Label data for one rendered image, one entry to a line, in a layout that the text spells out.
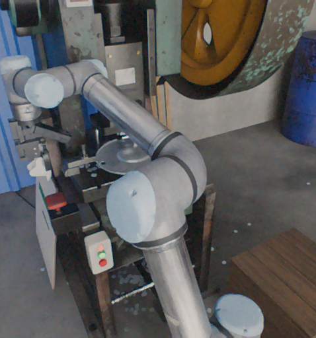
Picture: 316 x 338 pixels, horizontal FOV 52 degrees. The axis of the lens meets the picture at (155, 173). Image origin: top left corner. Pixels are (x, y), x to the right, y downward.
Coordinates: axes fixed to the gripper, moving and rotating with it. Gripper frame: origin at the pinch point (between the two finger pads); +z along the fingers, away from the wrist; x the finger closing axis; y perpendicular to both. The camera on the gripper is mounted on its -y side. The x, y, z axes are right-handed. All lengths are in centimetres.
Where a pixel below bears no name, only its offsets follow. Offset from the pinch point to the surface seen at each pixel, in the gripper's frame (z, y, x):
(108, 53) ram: -30.3, -27.9, -14.4
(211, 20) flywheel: -36, -70, -17
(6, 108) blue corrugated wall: 22, 2, -135
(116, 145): 6.2, -29.7, -20.0
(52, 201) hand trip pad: 8.5, 1.0, 1.4
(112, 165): 6.5, -22.7, -6.8
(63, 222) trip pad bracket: 16.3, -0.7, 3.2
